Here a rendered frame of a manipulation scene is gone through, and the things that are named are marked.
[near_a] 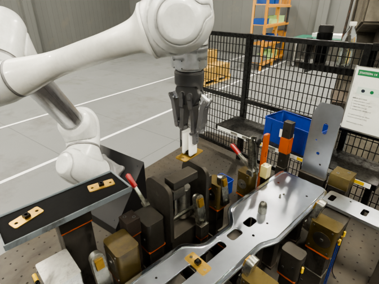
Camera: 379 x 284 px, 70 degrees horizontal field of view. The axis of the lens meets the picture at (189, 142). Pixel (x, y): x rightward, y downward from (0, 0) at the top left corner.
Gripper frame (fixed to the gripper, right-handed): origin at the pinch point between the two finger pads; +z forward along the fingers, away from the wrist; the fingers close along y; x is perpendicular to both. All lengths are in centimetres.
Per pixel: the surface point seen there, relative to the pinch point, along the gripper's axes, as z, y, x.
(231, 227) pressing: 35.4, 9.1, 12.0
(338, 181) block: 32, 31, 61
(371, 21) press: -23, 1, 237
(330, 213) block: 38, 33, 45
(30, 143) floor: 134, -338, 64
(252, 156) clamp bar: 21.7, 1.1, 39.3
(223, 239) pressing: 35.4, 9.8, 5.9
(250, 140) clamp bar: 14.4, -0.5, 39.2
